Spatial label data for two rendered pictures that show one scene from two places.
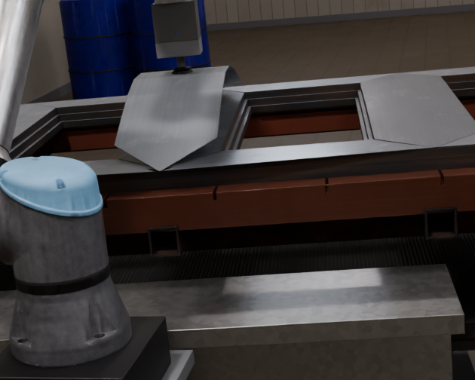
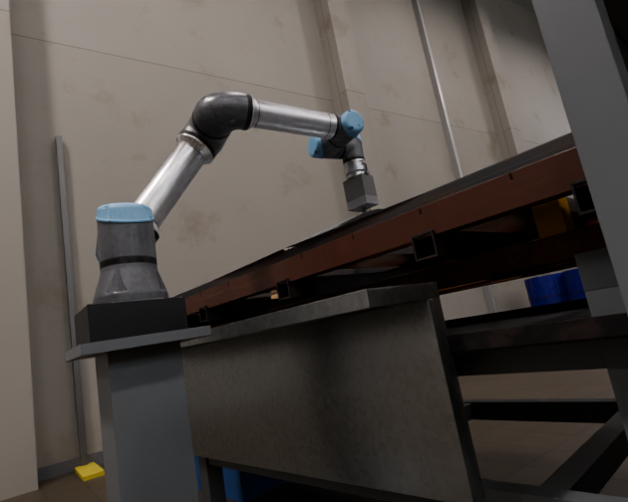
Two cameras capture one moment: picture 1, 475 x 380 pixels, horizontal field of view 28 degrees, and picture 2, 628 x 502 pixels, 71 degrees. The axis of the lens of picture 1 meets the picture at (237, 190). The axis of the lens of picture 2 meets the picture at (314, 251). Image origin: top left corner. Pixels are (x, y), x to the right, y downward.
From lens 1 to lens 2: 1.12 m
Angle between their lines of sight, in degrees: 48
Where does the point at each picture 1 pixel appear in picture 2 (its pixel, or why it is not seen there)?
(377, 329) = (316, 311)
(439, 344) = (430, 352)
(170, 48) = (353, 203)
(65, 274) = (105, 255)
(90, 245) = (120, 239)
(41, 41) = (519, 304)
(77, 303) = (109, 272)
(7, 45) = (163, 170)
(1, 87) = (153, 187)
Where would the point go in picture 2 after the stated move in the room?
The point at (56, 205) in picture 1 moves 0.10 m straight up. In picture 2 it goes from (103, 216) to (99, 172)
